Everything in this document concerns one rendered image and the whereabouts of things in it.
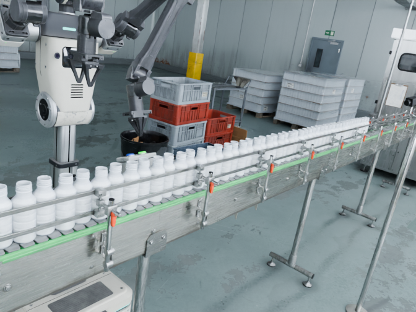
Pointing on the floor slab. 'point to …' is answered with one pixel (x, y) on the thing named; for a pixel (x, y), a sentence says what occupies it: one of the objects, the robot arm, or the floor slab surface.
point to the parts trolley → (223, 94)
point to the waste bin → (132, 147)
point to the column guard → (194, 65)
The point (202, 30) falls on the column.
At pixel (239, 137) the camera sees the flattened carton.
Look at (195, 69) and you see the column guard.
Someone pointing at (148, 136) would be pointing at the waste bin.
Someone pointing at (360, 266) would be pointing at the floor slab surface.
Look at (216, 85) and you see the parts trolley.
